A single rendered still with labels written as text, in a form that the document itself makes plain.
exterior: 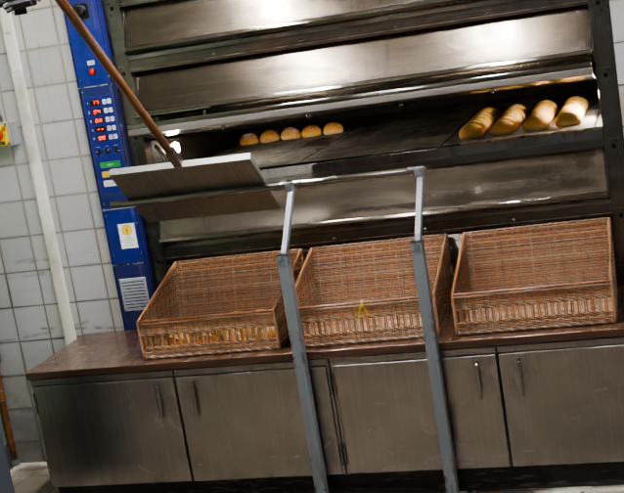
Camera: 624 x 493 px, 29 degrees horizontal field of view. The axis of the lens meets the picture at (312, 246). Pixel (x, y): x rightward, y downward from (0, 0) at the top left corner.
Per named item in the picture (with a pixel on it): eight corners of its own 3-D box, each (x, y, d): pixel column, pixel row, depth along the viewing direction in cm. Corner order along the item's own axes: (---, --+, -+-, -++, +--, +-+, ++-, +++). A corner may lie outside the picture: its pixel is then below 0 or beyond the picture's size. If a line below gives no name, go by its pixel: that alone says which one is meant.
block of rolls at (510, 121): (477, 120, 535) (475, 108, 534) (589, 106, 521) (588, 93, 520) (457, 141, 478) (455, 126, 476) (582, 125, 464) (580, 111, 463)
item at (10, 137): (-1, 146, 514) (-6, 122, 512) (20, 143, 511) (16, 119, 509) (-10, 149, 507) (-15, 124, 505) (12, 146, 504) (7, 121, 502)
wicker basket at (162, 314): (185, 324, 508) (173, 259, 503) (315, 313, 492) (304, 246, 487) (140, 361, 462) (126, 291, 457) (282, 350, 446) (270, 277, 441)
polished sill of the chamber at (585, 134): (158, 190, 506) (156, 180, 505) (603, 136, 455) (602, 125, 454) (153, 192, 500) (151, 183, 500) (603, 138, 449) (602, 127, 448)
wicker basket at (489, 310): (470, 300, 474) (461, 231, 468) (620, 287, 458) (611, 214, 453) (453, 337, 428) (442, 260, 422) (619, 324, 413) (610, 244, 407)
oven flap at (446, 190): (162, 245, 504) (161, 197, 506) (607, 198, 453) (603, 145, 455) (158, 243, 500) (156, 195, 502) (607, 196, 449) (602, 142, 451)
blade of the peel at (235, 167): (249, 158, 435) (250, 152, 436) (109, 175, 450) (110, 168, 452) (281, 208, 465) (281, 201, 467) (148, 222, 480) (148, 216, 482)
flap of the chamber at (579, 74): (128, 136, 481) (149, 138, 501) (593, 73, 430) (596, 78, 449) (127, 130, 481) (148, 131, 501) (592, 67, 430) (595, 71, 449)
